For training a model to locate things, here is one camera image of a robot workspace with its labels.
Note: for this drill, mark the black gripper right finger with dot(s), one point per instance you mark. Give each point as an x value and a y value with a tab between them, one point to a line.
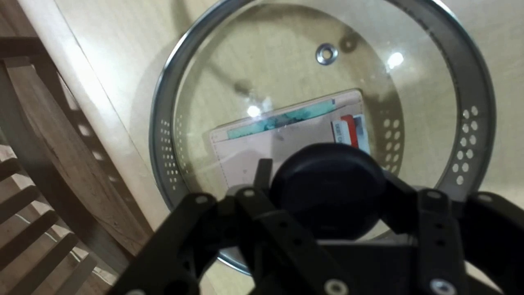
400	201

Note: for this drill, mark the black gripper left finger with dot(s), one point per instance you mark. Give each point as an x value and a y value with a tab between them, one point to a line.
262	174

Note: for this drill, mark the glass pot lid black knob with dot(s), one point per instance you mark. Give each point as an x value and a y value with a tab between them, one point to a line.
331	171

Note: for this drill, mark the far right wooden chair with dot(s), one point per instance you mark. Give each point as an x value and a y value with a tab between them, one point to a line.
74	225

